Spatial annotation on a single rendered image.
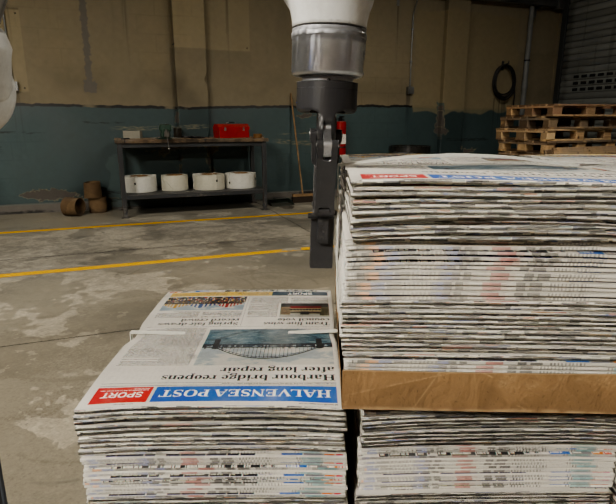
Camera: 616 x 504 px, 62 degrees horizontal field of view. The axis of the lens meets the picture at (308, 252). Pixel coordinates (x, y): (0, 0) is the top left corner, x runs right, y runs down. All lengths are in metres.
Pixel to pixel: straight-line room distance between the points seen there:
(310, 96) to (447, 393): 0.36
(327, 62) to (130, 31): 6.60
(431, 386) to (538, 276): 0.14
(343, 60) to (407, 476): 0.47
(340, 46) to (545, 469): 0.52
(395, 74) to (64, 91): 4.53
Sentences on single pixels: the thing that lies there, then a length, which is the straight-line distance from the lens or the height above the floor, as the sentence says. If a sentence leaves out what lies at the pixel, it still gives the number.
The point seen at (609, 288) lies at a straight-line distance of 0.55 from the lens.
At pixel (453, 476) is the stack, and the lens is 0.63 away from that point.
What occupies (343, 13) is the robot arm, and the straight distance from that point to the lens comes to 0.63.
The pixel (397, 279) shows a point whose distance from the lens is 0.49.
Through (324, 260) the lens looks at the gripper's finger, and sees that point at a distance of 0.68.
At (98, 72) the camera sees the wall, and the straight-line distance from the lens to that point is 7.12.
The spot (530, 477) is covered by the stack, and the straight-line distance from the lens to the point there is 0.66.
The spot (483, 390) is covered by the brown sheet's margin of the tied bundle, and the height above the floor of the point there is 0.86.
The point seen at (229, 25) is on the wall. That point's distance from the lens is 7.36.
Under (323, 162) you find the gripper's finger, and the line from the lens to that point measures 0.62.
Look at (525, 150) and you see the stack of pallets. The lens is 7.10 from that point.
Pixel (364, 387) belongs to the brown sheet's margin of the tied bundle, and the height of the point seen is 0.86.
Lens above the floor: 1.11
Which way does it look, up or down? 14 degrees down
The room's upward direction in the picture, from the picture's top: straight up
